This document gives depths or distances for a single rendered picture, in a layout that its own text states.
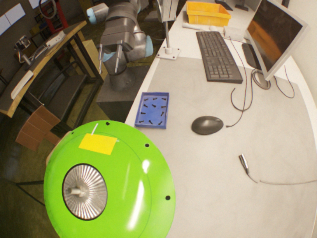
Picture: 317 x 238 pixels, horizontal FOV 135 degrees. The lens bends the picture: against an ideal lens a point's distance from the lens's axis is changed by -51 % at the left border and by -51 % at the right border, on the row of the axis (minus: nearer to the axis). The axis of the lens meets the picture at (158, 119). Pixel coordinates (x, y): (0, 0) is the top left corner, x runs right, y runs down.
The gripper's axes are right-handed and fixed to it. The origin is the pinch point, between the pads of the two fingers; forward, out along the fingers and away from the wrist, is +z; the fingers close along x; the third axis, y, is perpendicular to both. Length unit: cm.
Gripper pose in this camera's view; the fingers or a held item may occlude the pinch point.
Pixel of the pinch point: (107, 72)
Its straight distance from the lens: 28.4
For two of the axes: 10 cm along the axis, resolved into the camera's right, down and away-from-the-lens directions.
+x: -9.8, -0.7, 1.8
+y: 1.9, -1.0, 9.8
